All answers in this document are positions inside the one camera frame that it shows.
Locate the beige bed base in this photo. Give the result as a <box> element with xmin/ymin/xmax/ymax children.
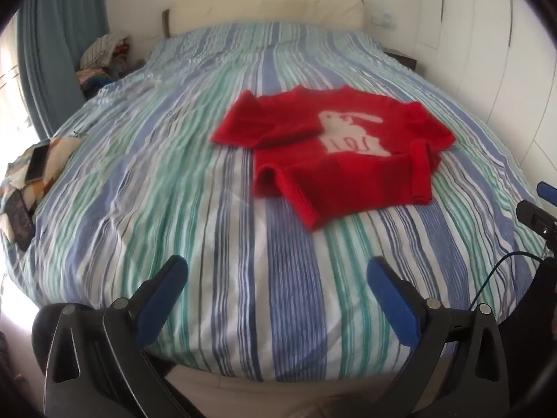
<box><xmin>163</xmin><ymin>363</ymin><xmax>440</xmax><ymax>418</ymax></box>

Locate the striped bed cover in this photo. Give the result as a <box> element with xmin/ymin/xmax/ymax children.
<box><xmin>0</xmin><ymin>22</ymin><xmax>549</xmax><ymax>384</ymax></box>

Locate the pile of mixed clothes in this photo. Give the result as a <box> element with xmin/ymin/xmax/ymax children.
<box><xmin>76</xmin><ymin>32</ymin><xmax>146</xmax><ymax>99</ymax></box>

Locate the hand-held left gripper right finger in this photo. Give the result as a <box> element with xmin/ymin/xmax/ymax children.
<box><xmin>367</xmin><ymin>256</ymin><xmax>511</xmax><ymax>418</ymax></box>

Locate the blue curtain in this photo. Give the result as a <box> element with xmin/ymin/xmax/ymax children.
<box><xmin>17</xmin><ymin>0</ymin><xmax>109</xmax><ymax>140</ymax></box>

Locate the red sweater with white rabbit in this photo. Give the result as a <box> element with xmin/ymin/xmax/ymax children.
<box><xmin>210</xmin><ymin>85</ymin><xmax>457</xmax><ymax>231</ymax></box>

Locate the white wardrobe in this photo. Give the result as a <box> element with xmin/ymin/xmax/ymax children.
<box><xmin>413</xmin><ymin>0</ymin><xmax>557</xmax><ymax>184</ymax></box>

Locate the dark nightstand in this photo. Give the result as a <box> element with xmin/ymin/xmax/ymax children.
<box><xmin>385</xmin><ymin>51</ymin><xmax>418</xmax><ymax>70</ymax></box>

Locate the patterned fabric pouch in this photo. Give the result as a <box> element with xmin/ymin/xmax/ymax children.
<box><xmin>0</xmin><ymin>137</ymin><xmax>83</xmax><ymax>249</ymax></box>

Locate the black cable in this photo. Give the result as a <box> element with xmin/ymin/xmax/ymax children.
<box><xmin>473</xmin><ymin>250</ymin><xmax>557</xmax><ymax>308</ymax></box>

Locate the cream padded headboard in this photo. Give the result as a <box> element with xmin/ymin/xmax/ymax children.
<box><xmin>162</xmin><ymin>0</ymin><xmax>365</xmax><ymax>38</ymax></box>

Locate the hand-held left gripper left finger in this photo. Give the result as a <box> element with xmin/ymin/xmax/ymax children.
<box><xmin>44</xmin><ymin>255</ymin><xmax>205</xmax><ymax>418</ymax></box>

